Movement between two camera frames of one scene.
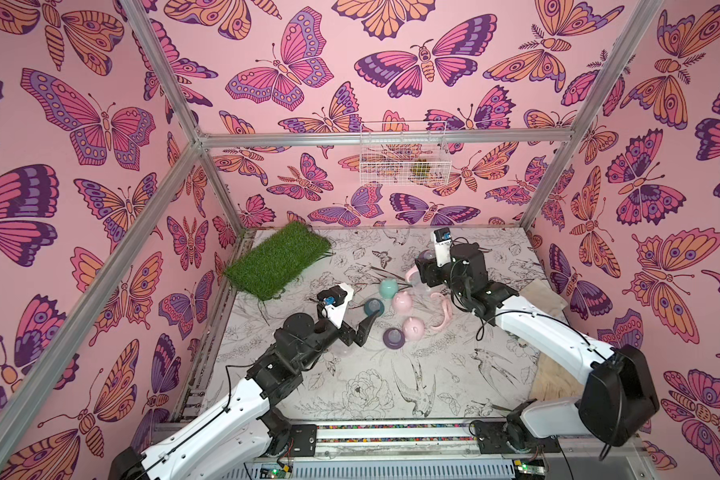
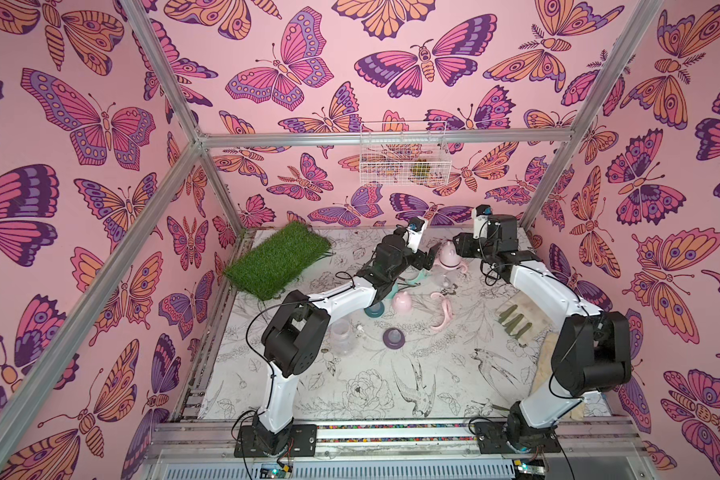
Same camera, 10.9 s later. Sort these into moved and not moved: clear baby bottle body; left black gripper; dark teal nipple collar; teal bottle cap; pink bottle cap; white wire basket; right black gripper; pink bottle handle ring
Moved: right black gripper; left black gripper; clear baby bottle body
Not moved: teal bottle cap; dark teal nipple collar; pink bottle cap; pink bottle handle ring; white wire basket
